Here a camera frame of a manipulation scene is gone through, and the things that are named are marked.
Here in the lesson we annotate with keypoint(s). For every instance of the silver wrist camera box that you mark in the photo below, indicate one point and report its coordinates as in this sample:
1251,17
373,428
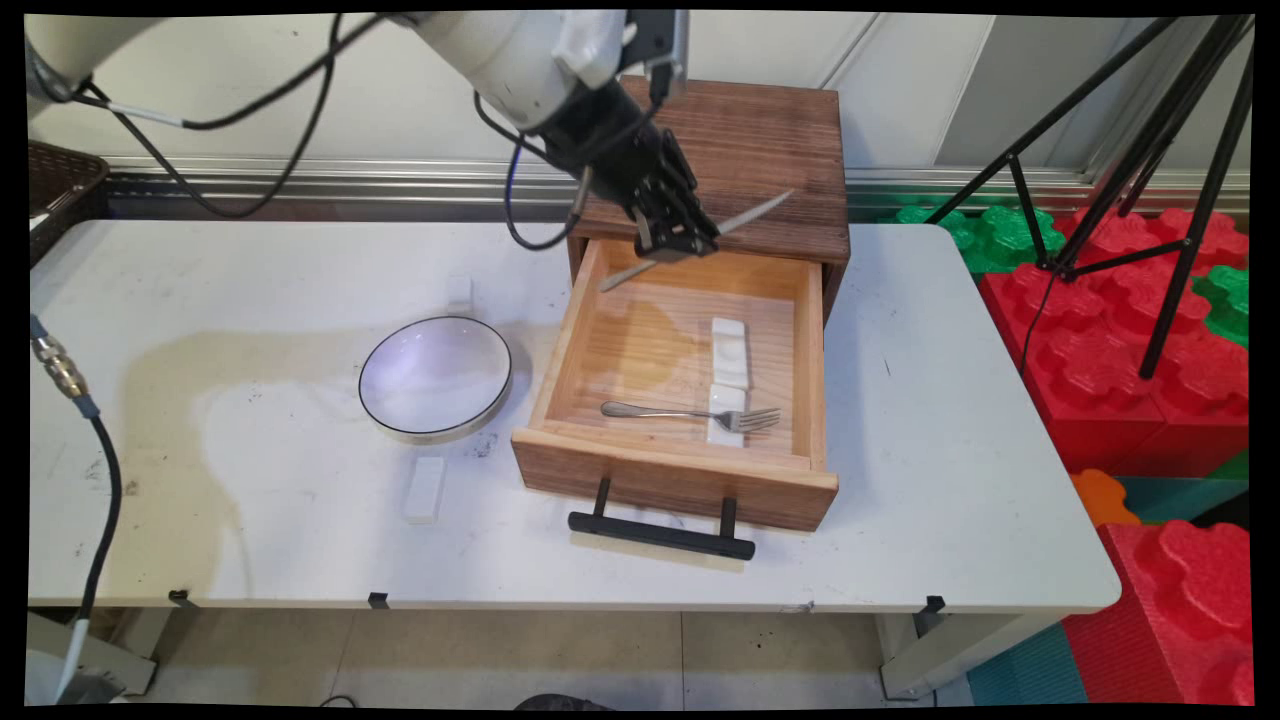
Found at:
662,45

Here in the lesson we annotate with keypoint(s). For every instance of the white plate with black rim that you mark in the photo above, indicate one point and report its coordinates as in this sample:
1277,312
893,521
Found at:
436,375

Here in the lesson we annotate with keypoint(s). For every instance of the orange foam piece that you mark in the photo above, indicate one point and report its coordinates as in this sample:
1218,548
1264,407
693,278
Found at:
1100,498

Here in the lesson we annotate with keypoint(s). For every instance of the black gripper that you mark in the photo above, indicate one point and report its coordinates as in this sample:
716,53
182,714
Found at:
620,150

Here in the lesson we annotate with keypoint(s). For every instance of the black tripod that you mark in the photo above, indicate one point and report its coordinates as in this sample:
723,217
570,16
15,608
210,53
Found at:
1170,130

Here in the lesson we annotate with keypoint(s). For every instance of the green foam block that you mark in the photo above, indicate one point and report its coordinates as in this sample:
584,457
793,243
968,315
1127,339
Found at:
1000,240
1228,305

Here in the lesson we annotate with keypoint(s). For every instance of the light wooden drawer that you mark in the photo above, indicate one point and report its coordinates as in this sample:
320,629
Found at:
670,350

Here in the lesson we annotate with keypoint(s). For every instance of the white table leg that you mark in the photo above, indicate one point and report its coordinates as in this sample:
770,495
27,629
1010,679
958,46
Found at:
950,655

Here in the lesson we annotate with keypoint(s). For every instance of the teal foam mat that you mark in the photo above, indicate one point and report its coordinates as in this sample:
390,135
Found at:
1030,670

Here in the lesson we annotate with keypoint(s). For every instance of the aluminium wall rail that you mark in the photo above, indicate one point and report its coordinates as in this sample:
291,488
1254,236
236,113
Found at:
400,185

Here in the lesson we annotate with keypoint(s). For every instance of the dark round floor object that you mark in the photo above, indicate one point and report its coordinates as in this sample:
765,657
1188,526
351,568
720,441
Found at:
560,702

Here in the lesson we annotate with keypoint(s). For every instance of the silver table knife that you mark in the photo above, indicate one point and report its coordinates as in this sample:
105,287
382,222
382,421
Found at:
755,213

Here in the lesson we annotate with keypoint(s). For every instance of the dark brown wooden cabinet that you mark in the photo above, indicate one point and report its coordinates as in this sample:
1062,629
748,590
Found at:
760,150

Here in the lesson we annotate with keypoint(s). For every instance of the white ceramic cutlery rest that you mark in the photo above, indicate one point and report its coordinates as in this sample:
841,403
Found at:
725,395
459,292
731,350
427,490

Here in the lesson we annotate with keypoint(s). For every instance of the silver fork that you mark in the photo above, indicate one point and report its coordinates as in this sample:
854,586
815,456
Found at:
680,412

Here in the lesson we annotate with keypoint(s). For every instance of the dark woven basket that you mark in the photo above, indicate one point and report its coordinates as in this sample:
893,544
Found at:
60,190

